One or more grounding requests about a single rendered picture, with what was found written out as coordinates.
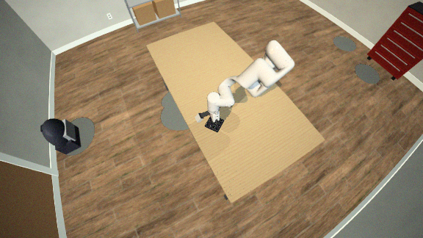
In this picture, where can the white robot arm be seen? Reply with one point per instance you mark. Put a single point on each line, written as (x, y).
(259, 72)

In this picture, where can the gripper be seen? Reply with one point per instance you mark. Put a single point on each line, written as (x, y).
(214, 118)

